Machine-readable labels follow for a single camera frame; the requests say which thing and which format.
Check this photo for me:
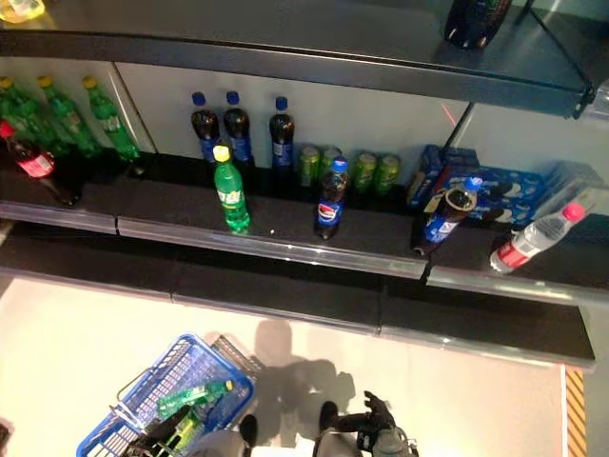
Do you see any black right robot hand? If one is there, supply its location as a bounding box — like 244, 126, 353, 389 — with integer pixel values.
335, 392, 396, 448

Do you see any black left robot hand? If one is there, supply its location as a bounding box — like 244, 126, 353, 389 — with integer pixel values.
127, 407, 191, 457

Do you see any blue plastic shopping basket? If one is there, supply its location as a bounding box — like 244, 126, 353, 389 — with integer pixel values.
75, 334, 257, 457

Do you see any green Sprite bottle yellow cap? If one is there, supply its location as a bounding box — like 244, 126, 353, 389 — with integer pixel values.
81, 74, 143, 164
158, 379, 235, 421
212, 145, 251, 235
0, 75, 39, 144
36, 74, 102, 159

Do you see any small lime green drink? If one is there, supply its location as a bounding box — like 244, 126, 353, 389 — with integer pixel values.
175, 412, 206, 449

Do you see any silver right robot leg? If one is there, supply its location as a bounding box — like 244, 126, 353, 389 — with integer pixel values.
313, 401, 365, 457

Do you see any silver robot leg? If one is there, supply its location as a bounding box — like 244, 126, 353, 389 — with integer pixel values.
204, 413, 261, 457
313, 401, 365, 457

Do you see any silver left robot leg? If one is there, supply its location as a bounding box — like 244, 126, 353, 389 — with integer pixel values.
204, 413, 261, 457

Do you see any black metal shelving unit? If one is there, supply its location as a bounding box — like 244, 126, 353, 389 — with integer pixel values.
0, 223, 597, 378

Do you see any yellow black hazard tape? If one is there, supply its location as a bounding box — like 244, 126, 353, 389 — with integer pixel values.
565, 368, 586, 457

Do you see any dark shelf board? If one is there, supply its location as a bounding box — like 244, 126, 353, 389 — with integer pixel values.
0, 156, 119, 235
424, 209, 609, 307
0, 0, 597, 121
116, 156, 429, 283

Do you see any clear water bottle red label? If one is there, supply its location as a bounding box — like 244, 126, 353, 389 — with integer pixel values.
489, 203, 587, 277

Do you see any blue Oreo cookie box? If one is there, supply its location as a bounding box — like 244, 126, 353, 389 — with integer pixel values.
468, 166, 547, 204
463, 197, 541, 229

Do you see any blue biscuit box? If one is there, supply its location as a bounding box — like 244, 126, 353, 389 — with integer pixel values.
405, 144, 447, 211
442, 147, 481, 191

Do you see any Coca-Cola bottle red cap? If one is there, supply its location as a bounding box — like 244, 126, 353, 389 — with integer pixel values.
0, 121, 81, 208

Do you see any large dark cola bottle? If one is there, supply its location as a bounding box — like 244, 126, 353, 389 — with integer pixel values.
442, 0, 514, 50

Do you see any large yellow tea bottle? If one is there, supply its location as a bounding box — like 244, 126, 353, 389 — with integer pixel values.
0, 0, 48, 21

